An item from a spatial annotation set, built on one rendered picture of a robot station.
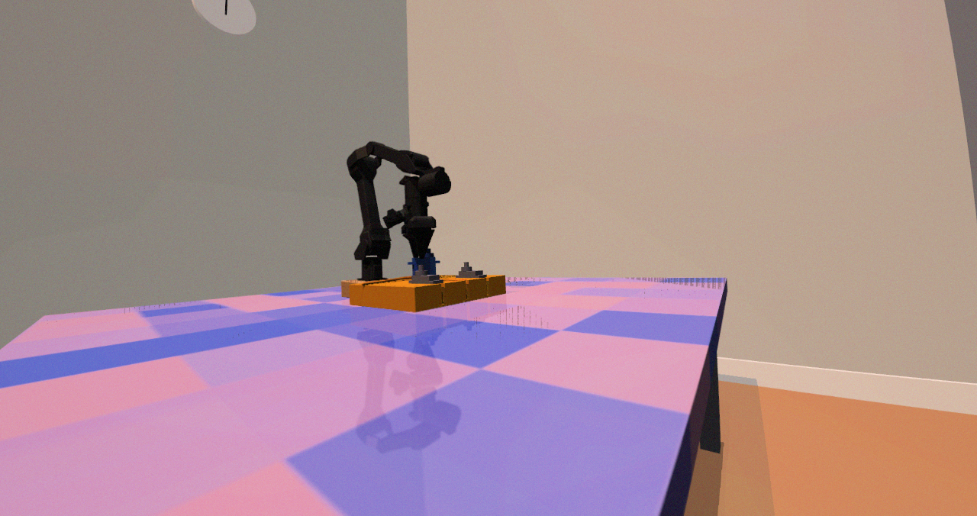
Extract blue micro servo with orange cable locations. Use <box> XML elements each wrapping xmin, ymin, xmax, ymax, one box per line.
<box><xmin>362</xmin><ymin>249</ymin><xmax>440</xmax><ymax>285</ymax></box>

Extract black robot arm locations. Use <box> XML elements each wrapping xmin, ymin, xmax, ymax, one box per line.
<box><xmin>347</xmin><ymin>141</ymin><xmax>451</xmax><ymax>282</ymax></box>

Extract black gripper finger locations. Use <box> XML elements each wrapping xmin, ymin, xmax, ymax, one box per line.
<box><xmin>402</xmin><ymin>234</ymin><xmax>418</xmax><ymax>258</ymax></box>
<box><xmin>408</xmin><ymin>230</ymin><xmax>435</xmax><ymax>259</ymax></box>

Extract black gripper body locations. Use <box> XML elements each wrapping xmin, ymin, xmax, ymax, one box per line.
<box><xmin>401</xmin><ymin>198</ymin><xmax>436</xmax><ymax>234</ymax></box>

